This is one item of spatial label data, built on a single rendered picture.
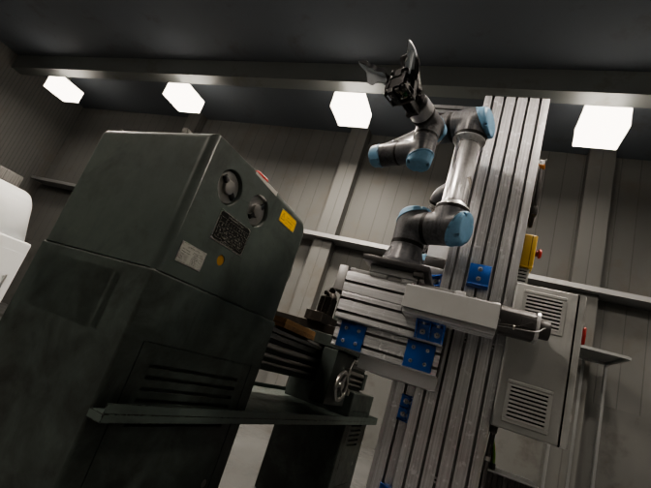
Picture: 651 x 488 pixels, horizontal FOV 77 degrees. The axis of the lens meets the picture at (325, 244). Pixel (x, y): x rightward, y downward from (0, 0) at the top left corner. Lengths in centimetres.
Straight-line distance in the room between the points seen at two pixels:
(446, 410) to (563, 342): 43
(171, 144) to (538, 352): 127
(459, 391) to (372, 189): 524
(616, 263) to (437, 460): 496
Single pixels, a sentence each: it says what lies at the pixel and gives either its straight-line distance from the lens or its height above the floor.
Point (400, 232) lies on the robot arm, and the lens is 145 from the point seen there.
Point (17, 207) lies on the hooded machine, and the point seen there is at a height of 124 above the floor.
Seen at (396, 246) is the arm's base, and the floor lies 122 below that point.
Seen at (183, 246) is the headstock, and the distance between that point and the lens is 110.
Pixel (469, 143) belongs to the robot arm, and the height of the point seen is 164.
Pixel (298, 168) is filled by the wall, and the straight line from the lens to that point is 710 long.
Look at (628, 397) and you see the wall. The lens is 587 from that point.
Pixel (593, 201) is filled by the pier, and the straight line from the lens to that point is 623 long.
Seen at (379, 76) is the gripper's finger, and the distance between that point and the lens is 124.
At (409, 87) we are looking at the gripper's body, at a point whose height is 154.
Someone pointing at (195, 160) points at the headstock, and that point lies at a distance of 113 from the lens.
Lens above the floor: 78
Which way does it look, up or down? 16 degrees up
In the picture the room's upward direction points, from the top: 18 degrees clockwise
